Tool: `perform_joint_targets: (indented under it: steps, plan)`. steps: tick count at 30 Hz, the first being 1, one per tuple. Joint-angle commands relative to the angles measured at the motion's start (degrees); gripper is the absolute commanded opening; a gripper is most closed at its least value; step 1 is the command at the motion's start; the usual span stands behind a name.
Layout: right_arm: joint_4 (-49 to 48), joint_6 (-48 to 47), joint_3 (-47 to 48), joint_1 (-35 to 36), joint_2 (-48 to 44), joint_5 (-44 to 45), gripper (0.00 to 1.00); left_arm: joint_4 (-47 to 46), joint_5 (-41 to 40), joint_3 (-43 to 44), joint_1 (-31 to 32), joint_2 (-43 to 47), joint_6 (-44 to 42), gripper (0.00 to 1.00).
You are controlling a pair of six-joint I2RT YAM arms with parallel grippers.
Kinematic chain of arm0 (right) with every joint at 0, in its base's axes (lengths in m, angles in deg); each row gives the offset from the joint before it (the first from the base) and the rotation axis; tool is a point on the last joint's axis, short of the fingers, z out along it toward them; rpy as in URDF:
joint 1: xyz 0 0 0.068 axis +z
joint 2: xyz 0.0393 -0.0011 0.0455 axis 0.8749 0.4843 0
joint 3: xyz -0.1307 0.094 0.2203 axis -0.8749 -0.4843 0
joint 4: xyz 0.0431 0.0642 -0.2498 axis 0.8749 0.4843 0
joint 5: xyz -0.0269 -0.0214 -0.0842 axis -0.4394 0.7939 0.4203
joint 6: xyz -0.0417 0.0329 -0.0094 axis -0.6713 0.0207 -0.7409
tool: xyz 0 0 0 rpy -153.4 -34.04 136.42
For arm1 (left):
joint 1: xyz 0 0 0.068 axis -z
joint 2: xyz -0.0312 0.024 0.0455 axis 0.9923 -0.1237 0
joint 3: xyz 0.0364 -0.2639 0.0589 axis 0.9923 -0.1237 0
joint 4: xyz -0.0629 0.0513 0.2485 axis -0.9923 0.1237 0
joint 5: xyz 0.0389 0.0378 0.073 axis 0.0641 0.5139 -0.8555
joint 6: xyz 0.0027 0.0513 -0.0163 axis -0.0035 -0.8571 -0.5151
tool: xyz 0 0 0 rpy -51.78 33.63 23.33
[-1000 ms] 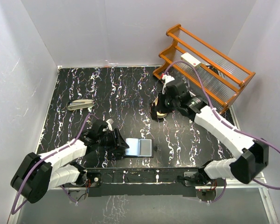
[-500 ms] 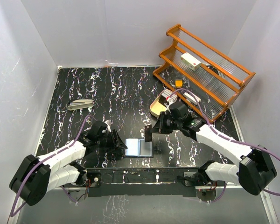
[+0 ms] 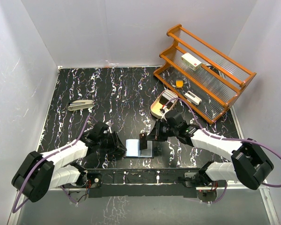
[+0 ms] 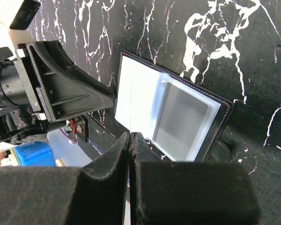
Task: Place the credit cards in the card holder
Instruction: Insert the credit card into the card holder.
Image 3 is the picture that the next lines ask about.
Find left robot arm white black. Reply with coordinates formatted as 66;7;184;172
11;122;126;203

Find white red small box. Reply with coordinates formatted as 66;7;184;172
181;52;202;71

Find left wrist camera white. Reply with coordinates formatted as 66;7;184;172
106;121;112;127

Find beige oval card tray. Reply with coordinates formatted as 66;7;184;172
150;91;177;119

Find white small device on shelf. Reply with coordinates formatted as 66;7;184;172
184;91;202;105

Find beige grey stapler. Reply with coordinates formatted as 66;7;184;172
67;100;94;111

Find black VIP card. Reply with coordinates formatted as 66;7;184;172
139;132;148;150

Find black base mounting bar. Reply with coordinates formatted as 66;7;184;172
65;167;228;199

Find orange wooden shelf rack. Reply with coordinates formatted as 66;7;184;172
154;24;256;124

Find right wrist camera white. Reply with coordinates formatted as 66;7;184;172
160;105;169;120

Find black leather card holder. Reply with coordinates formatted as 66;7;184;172
124;139;154;158

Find orange small container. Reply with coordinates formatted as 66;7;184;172
176;80;184;89

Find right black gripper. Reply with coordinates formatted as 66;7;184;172
146;119;178;142

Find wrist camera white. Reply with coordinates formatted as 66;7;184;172
160;105;169;120
106;121;112;127

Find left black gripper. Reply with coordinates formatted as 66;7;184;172
98;131;126;155

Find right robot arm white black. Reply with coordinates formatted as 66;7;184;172
146;110;274;190

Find stack of credit cards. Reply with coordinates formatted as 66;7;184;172
162;90;177;101

